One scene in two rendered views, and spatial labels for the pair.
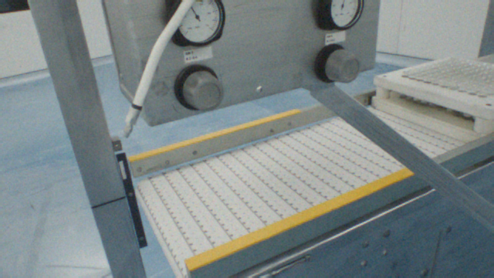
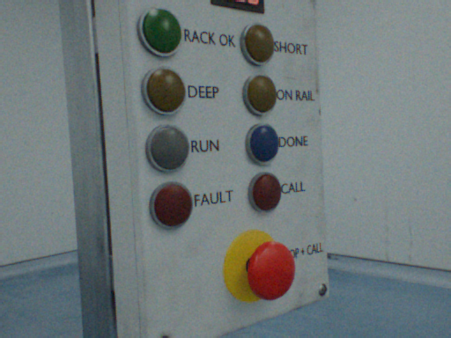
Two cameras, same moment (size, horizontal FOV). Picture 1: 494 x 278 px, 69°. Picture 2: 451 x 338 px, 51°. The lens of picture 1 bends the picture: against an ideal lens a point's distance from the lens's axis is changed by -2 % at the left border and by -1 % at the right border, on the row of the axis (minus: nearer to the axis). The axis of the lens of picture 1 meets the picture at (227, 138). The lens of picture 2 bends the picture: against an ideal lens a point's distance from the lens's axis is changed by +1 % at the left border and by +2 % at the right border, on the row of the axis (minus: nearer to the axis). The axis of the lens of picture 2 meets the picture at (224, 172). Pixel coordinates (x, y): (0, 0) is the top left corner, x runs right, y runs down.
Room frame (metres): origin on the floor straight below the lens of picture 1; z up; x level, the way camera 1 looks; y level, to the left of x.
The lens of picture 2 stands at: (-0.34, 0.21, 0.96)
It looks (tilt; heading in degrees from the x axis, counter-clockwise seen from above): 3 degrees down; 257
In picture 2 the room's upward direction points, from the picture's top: 3 degrees counter-clockwise
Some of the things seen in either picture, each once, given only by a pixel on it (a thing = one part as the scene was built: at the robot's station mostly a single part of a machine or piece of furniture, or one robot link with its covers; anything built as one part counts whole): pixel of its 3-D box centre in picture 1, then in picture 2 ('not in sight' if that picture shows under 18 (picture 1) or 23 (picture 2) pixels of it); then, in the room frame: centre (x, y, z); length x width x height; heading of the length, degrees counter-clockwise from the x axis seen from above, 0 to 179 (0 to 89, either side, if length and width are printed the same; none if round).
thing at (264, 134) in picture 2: not in sight; (264, 143); (-0.45, -0.11, 0.96); 0.03 x 0.01 x 0.03; 24
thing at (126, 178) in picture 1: (133, 203); not in sight; (0.53, 0.18, 0.77); 0.02 x 0.01 x 0.20; 114
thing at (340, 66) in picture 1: (340, 60); not in sight; (0.29, -0.10, 1.05); 0.03 x 0.03 x 0.04; 24
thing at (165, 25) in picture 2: not in sight; (162, 31); (-0.37, -0.08, 1.03); 0.03 x 0.01 x 0.03; 24
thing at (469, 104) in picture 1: (466, 82); not in sight; (0.67, -0.48, 0.88); 0.25 x 0.24 x 0.02; 23
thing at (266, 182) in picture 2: not in sight; (266, 192); (-0.45, -0.11, 0.92); 0.03 x 0.01 x 0.03; 24
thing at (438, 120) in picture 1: (461, 104); not in sight; (0.67, -0.48, 0.83); 0.24 x 0.24 x 0.02; 23
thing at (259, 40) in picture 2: not in sight; (259, 43); (-0.45, -0.11, 1.03); 0.03 x 0.01 x 0.03; 24
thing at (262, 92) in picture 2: not in sight; (262, 93); (-0.45, -0.11, 0.99); 0.03 x 0.01 x 0.03; 24
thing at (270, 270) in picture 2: not in sight; (258, 267); (-0.43, -0.10, 0.87); 0.04 x 0.04 x 0.04; 24
